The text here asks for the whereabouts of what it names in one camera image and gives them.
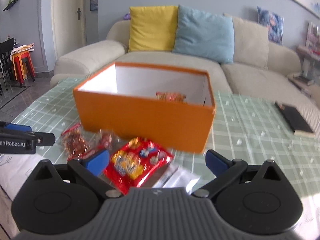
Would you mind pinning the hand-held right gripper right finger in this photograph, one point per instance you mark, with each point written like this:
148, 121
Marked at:
215, 160

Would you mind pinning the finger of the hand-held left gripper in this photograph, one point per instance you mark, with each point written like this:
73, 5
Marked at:
46, 140
17, 127

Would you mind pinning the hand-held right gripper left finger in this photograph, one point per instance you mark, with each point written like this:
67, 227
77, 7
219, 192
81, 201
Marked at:
96, 162

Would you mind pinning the small clear snack packet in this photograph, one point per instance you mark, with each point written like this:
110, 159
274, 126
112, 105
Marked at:
106, 140

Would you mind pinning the red dried meat packet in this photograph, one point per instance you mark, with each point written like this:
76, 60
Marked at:
75, 141

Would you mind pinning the clear packet of white balls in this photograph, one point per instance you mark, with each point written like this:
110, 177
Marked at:
177, 176

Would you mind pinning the red instant noodle packet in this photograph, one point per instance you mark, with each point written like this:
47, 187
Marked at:
140, 162

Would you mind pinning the orange cardboard box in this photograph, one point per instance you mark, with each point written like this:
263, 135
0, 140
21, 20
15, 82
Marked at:
140, 120

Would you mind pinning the orange-red spicy strips packet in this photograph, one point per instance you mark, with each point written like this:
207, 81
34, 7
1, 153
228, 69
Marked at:
171, 97

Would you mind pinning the red plastic stool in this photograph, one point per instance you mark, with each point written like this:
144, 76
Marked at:
30, 60

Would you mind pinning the black dining chair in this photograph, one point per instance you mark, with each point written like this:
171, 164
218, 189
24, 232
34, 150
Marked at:
6, 55

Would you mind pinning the pile of papers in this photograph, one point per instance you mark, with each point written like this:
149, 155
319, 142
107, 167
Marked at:
22, 49

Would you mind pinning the black notebook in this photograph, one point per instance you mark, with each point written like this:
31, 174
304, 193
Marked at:
296, 120

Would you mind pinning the white door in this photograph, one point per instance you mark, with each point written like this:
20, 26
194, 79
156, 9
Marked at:
67, 25

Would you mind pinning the beige sofa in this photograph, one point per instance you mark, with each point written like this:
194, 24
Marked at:
162, 58

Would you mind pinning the beige pillow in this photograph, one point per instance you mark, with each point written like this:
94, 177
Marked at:
251, 42

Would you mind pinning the light blue pillow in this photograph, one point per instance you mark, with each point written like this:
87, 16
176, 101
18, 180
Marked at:
205, 35

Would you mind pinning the yellow pillow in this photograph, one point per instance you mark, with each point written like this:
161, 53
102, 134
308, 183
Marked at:
152, 27

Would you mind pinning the printed figure pillow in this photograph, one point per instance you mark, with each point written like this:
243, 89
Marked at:
272, 25

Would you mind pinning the purple plush toy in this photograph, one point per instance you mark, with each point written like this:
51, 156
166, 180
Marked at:
127, 16

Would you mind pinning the white book rack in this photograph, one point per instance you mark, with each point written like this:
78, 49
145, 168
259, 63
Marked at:
311, 47

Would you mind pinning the black wall shelf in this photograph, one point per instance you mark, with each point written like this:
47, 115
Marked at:
11, 4

